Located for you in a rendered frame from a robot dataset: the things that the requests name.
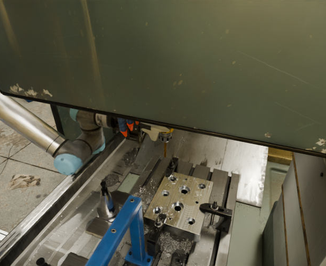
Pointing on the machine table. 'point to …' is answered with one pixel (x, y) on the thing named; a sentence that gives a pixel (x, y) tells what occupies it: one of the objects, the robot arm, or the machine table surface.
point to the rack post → (138, 243)
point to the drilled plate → (175, 227)
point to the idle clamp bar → (177, 258)
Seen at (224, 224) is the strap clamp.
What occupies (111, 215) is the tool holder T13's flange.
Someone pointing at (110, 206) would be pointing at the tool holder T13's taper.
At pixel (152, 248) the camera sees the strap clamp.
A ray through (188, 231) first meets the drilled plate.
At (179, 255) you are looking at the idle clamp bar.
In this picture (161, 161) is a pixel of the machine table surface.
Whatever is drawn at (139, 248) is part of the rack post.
